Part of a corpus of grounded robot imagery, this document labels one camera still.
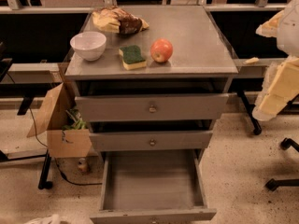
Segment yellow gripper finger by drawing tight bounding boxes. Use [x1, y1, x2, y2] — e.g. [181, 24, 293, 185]
[255, 10, 284, 37]
[252, 56, 299, 121]

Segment green yellow sponge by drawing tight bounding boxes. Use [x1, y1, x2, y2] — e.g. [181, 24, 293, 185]
[119, 45, 147, 70]

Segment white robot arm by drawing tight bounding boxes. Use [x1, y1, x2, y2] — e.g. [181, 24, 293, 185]
[252, 0, 299, 121]

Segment grey top drawer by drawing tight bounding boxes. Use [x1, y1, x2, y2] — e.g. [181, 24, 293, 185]
[76, 93, 228, 122]

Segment grey drawer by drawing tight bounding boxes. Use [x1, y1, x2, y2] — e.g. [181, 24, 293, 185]
[90, 150, 216, 224]
[76, 93, 228, 122]
[90, 131, 212, 151]

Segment grey drawer cabinet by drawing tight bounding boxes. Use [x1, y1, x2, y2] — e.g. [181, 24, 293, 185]
[64, 5, 239, 161]

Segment grey middle drawer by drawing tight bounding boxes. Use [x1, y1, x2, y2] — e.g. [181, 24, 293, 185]
[90, 131, 212, 151]

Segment grey bottom drawer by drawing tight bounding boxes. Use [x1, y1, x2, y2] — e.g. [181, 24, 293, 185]
[90, 150, 216, 224]

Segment small yellow scrap on ledge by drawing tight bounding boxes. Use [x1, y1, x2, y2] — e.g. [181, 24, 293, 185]
[243, 57, 259, 64]

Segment black table leg right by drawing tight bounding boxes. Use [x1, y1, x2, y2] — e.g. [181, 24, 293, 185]
[237, 91, 262, 135]

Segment black table leg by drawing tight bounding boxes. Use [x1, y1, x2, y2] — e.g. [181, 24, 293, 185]
[237, 91, 262, 135]
[38, 152, 53, 189]

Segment black office chair base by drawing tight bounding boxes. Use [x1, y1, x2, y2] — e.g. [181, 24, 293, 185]
[264, 137, 299, 192]

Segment red apple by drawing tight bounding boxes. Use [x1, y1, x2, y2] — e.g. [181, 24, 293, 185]
[150, 38, 173, 63]

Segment white bowl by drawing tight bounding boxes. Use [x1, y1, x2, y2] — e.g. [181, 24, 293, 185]
[70, 31, 107, 61]

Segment green items in box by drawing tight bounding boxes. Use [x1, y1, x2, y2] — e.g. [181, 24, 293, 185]
[63, 108, 87, 130]

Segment small can on floor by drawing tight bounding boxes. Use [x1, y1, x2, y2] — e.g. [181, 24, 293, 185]
[78, 158, 90, 174]

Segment cardboard box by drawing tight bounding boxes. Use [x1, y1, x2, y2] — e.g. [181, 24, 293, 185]
[27, 84, 92, 158]

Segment black table leg left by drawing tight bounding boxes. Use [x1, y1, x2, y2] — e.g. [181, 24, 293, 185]
[38, 152, 53, 189]

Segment white sneaker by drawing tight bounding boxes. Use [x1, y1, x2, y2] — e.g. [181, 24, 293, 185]
[24, 214, 61, 224]

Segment black cable on floor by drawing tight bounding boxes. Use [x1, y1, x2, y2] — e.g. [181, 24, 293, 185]
[6, 72, 103, 187]

